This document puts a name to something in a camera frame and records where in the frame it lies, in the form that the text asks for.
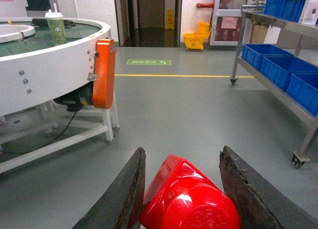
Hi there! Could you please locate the potted green plant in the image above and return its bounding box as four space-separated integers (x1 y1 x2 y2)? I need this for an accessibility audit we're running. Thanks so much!
249 0 270 44

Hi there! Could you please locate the orange motor guard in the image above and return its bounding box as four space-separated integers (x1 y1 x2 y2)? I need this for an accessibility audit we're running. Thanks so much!
92 39 116 109

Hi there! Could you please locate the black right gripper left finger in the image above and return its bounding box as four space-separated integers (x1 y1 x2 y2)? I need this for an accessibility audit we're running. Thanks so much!
74 148 146 229

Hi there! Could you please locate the round white conveyor table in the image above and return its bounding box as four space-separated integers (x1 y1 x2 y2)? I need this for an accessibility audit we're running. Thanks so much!
0 18 119 172

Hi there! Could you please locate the yellow mop bucket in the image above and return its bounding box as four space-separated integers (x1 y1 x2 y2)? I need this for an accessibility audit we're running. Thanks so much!
183 22 211 50

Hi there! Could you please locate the blue bin on cart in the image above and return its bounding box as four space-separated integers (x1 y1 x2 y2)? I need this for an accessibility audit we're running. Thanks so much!
260 56 318 91
241 44 292 71
286 73 318 117

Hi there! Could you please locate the steel shelf cart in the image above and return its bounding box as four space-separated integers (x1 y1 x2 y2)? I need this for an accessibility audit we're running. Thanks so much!
230 0 318 168

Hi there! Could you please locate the yellow wet floor sign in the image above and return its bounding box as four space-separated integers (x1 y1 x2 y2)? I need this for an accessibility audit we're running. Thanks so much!
165 9 175 30

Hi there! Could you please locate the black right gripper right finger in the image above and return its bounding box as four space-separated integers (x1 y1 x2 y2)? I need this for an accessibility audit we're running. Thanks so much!
219 146 318 229

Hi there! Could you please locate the green drink cup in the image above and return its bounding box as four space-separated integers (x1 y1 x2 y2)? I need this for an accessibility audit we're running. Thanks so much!
45 3 66 46

